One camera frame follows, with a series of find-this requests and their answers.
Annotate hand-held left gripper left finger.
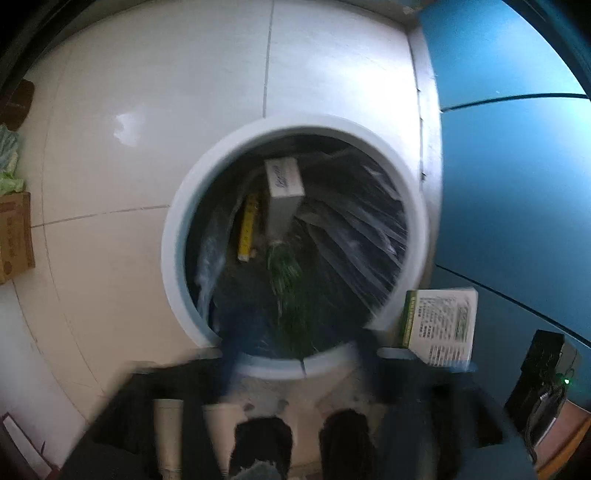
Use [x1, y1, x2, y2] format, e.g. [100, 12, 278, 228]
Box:
[203, 318, 251, 409]

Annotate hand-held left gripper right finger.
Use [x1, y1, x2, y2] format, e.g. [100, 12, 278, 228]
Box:
[355, 330, 400, 411]

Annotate green and white printed box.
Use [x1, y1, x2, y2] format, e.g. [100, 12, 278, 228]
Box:
[399, 287, 479, 368]

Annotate white round trash bin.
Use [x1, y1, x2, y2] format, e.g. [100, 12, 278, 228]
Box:
[161, 114, 431, 380]

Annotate white carton box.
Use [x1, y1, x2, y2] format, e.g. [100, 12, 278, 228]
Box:
[264, 156, 305, 241]

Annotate black trash bag liner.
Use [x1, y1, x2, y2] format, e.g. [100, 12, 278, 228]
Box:
[185, 134, 409, 358]

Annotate person's right black shoe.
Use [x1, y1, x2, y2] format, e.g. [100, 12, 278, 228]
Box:
[318, 410, 376, 479]

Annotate person's black shoe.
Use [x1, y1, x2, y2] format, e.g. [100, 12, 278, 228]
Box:
[229, 416, 294, 479]
[318, 410, 376, 479]

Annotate green leafy packet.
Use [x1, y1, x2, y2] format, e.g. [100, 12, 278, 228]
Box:
[265, 242, 319, 356]

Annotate person's left black shoe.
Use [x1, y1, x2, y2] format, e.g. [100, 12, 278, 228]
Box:
[229, 416, 294, 479]

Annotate yellow narrow box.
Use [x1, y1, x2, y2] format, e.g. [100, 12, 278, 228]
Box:
[237, 194, 259, 262]

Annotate blue cabinet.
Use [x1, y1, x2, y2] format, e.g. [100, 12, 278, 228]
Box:
[416, 0, 591, 416]

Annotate white flat board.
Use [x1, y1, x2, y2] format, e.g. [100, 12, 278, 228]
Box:
[0, 412, 54, 478]

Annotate brown cardboard box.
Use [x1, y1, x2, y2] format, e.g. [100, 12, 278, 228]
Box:
[0, 192, 36, 284]

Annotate pale green plastic bag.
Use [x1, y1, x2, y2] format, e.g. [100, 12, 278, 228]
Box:
[0, 124, 26, 195]

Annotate dark brown object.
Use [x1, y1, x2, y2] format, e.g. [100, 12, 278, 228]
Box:
[0, 78, 36, 126]

